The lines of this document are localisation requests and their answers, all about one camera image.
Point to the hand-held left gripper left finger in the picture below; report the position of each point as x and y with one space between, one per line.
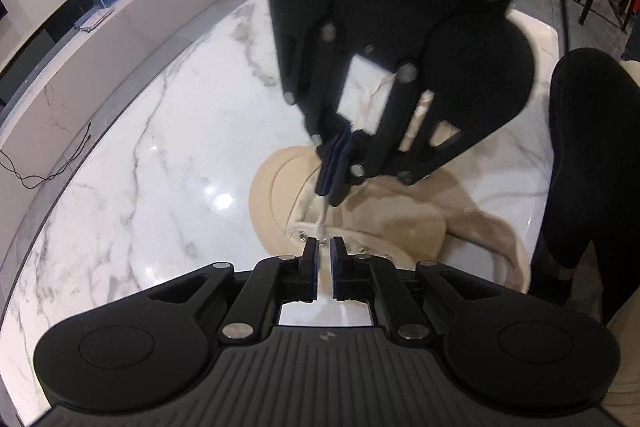
311 274

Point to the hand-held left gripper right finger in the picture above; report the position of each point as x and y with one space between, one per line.
339 274

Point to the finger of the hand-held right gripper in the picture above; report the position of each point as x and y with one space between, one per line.
365 157
332 162

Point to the white shoelace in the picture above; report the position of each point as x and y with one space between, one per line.
322 219

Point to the beige canvas shoe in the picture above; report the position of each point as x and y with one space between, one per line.
280 197

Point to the long white marble cabinet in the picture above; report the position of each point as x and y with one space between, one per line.
150 17

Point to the white flat device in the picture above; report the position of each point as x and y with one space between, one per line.
94 19

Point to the beige sofa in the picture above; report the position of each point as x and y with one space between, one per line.
625 357

